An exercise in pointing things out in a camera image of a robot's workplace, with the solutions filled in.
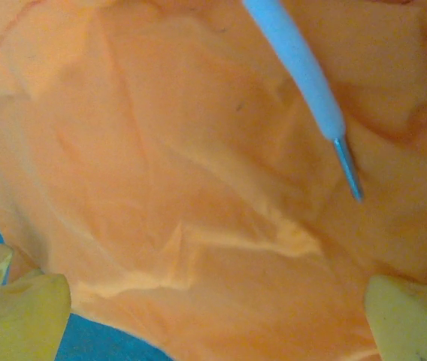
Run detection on teal plastic basket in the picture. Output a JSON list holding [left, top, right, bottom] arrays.
[[0, 157, 171, 361]]

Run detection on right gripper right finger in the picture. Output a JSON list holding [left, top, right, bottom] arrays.
[[363, 273, 427, 361]]

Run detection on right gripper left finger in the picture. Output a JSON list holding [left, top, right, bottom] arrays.
[[0, 243, 73, 361]]

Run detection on white drawstring cord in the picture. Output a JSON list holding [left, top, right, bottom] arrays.
[[241, 0, 365, 205]]

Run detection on orange shorts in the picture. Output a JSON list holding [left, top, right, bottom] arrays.
[[0, 0, 427, 361]]

